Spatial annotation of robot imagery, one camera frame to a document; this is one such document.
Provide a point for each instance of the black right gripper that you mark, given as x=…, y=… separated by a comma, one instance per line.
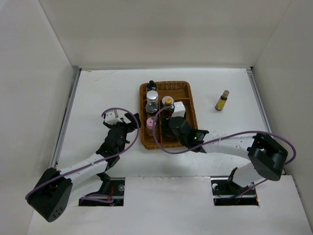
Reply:
x=166, y=123

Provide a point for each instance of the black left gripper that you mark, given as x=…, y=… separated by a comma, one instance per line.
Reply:
x=130, y=126

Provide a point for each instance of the pink lid spice jar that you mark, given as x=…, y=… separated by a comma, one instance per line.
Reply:
x=150, y=124

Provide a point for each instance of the clear lid black band jar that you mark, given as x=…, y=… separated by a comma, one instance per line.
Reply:
x=151, y=109

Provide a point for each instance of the yellow cap green sauce bottle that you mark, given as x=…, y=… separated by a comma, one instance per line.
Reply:
x=168, y=103

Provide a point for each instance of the silver lid blue label jar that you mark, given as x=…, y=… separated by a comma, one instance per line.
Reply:
x=152, y=96

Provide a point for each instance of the small black cap bottle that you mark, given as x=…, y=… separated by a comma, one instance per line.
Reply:
x=151, y=86

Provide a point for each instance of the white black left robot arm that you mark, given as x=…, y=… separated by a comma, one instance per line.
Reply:
x=50, y=196

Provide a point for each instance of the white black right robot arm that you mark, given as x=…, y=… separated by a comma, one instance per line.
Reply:
x=266, y=156

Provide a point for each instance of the brown wicker divided tray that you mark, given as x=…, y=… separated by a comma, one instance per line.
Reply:
x=179, y=91

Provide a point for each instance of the brown cap yellow label bottle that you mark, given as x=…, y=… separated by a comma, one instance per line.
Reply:
x=222, y=101

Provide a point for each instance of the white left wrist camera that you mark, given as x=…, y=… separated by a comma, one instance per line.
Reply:
x=112, y=118

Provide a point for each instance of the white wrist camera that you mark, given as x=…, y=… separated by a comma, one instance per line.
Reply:
x=179, y=110
x=112, y=118

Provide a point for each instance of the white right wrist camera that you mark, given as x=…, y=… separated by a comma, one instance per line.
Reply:
x=179, y=110

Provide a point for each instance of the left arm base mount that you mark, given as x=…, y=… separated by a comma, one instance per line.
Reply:
x=110, y=194

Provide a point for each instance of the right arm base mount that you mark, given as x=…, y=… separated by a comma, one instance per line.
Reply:
x=227, y=193

